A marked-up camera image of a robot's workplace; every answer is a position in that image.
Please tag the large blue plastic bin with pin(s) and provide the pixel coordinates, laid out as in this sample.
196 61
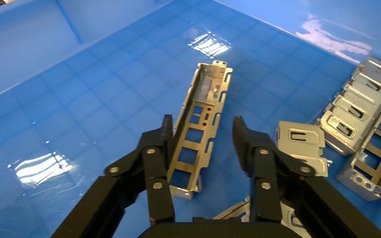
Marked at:
78 98

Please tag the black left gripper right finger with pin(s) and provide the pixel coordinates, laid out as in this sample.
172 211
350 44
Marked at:
266 197

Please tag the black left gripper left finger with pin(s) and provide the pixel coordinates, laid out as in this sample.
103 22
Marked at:
157 197

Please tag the metal bracket with tabs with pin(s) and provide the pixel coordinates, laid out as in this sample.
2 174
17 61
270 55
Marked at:
358 105
304 144

